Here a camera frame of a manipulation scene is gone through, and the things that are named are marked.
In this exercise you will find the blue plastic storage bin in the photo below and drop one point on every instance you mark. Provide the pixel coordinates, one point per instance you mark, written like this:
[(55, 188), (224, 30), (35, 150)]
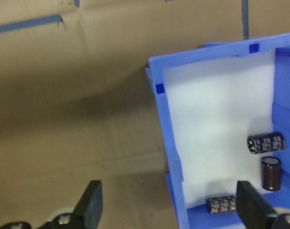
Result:
[(168, 133)]

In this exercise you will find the white foam pad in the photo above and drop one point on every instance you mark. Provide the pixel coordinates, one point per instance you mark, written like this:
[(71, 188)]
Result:
[(207, 119)]

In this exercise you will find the brown capacitor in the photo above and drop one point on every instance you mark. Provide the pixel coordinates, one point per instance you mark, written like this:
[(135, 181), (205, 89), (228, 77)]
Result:
[(271, 174)]

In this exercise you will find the black printed capacitor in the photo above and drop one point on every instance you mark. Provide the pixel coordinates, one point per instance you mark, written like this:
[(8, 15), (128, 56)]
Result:
[(221, 205), (266, 144)]

